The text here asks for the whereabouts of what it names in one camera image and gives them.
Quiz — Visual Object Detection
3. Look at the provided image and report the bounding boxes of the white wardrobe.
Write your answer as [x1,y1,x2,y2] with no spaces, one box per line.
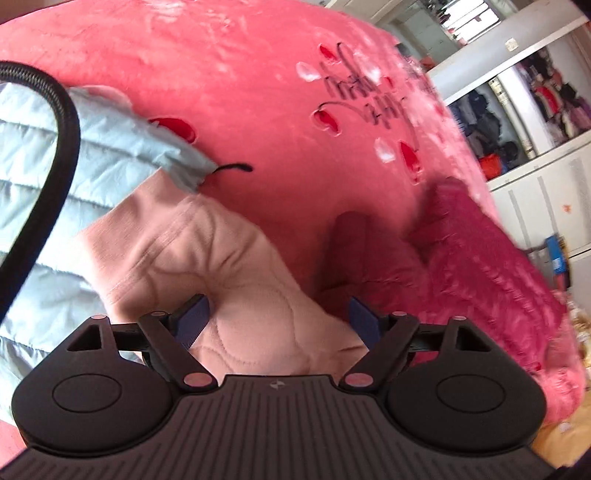
[425,13,591,260]

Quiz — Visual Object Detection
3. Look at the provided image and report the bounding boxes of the dark red down jacket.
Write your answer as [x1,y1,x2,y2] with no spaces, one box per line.
[318,179,571,375]

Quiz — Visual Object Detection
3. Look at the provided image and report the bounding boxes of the pink heart print bed blanket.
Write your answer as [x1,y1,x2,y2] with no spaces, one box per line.
[0,0,576,426]

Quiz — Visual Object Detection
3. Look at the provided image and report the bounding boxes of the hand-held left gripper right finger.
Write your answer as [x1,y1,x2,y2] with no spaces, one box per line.
[341,296,489,394]

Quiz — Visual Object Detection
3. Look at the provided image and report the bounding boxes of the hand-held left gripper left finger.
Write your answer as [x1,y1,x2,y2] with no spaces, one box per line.
[66,294,217,394]

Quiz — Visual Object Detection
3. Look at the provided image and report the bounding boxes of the pile of dark folded clothes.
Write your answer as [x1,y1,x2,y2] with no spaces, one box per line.
[450,89,532,181]

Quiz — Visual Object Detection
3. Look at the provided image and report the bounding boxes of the black braided cable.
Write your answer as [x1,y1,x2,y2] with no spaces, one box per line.
[0,61,83,320]

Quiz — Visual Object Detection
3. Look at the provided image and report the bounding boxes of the blue shoe box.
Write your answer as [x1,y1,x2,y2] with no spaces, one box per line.
[545,235,571,274]

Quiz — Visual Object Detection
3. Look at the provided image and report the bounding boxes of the pile of colourful folded clothes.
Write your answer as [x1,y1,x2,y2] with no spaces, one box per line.
[522,48,591,144]

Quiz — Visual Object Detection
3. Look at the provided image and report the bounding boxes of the pink quilted pajama garment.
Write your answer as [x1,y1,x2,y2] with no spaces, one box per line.
[74,178,370,377]

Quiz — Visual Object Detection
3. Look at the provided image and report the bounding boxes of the light blue quilted jacket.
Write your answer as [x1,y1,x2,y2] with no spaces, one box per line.
[0,83,254,416]

